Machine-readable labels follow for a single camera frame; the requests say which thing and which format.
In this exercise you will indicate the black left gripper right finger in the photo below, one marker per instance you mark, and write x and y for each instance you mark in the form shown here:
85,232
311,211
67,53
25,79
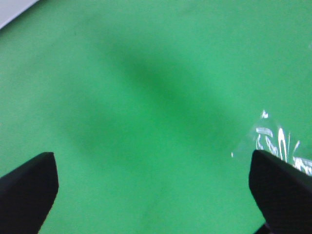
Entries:
282,193

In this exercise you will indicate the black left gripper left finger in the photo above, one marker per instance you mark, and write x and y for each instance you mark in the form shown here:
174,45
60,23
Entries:
27,195

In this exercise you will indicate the green table mat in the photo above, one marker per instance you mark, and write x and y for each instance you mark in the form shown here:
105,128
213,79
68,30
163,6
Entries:
145,102

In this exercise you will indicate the white partition panel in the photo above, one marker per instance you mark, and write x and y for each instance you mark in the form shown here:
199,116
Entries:
10,9

